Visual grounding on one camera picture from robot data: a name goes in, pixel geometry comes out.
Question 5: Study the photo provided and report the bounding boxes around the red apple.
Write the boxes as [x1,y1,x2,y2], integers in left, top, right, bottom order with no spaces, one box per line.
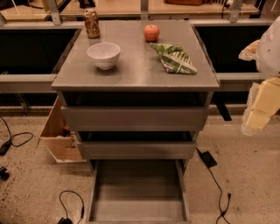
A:
[143,24,160,42]

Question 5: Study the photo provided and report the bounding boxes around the black object floor left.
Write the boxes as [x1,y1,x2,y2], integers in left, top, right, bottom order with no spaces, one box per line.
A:
[0,166,10,181]

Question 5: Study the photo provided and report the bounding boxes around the wooden back table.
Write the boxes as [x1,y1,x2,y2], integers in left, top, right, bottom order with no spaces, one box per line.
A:
[0,0,261,22]

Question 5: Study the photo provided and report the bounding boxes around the metal rail frame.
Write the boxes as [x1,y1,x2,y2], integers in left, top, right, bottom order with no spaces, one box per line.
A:
[191,19,272,121]
[0,22,83,114]

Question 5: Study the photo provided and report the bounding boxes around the black cable left floor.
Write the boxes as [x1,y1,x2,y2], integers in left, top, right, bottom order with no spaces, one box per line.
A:
[0,115,34,157]

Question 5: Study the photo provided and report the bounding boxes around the grey top drawer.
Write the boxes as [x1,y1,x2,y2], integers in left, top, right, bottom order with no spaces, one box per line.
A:
[61,106,208,131]

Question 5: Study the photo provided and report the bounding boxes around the white ceramic bowl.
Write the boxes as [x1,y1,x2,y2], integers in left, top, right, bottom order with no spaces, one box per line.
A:
[87,42,121,70]

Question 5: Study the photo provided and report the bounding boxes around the gold drink can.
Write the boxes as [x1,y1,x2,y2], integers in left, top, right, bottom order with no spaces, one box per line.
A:
[83,8,100,39]

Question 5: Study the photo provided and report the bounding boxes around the grey open bottom drawer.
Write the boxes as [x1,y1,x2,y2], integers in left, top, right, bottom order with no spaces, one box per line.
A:
[85,160,191,224]

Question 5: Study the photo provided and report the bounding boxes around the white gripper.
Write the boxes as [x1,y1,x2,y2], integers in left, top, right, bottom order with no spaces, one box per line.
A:
[241,77,280,136]

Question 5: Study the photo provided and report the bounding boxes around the grey middle drawer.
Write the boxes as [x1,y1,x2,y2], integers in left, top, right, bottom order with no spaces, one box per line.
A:
[78,142,196,159]

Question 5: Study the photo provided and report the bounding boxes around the green jalapeno chip bag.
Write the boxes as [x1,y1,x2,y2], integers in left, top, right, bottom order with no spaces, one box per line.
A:
[150,43,197,74]

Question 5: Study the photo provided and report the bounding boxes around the metal rail frame left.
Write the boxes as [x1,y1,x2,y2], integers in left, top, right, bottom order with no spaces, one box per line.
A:
[0,22,83,114]

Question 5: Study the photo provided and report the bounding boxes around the grey drawer cabinet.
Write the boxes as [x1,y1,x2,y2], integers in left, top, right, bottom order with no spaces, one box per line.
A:
[51,19,221,165]

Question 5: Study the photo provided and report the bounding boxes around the metal rail frame right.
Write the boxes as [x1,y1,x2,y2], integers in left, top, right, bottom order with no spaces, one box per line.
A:
[191,19,272,121]

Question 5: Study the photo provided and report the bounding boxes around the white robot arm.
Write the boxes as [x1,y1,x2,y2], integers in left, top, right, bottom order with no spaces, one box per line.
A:
[239,17,280,136]

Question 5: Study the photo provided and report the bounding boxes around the black power adapter with cable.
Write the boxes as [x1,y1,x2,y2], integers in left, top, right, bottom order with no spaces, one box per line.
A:
[196,147,233,224]

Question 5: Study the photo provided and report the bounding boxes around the black cable bottom floor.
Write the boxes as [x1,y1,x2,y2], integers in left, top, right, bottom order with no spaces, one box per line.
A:
[57,190,86,224]

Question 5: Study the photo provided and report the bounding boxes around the black cable floor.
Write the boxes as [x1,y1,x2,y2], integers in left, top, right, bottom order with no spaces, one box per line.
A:
[57,190,86,224]
[0,115,34,157]

